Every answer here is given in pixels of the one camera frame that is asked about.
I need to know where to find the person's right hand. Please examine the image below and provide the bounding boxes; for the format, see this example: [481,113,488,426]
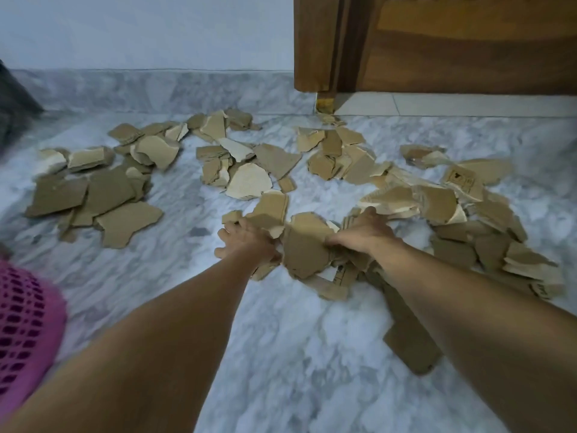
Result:
[325,207,402,261]

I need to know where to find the person's left hand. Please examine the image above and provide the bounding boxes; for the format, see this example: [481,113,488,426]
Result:
[215,216,281,266]

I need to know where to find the torn brown paper piece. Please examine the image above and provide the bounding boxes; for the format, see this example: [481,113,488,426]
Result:
[281,212,343,280]
[243,189,289,239]

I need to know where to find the pile of brown paper pieces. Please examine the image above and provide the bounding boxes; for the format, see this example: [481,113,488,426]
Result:
[25,108,567,377]

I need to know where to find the pink bin with black liner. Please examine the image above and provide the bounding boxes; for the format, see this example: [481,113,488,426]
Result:
[0,260,69,420]

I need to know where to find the person's right forearm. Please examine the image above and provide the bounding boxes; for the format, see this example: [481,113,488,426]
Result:
[374,241,577,433]

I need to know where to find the person's left forearm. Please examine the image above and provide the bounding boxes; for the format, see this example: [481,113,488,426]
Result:
[0,254,278,433]

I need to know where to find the brown wooden door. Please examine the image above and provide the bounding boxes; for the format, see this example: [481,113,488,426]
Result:
[293,0,577,114]

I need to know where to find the grey granite staircase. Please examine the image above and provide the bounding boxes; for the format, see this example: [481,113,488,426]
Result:
[0,60,45,152]

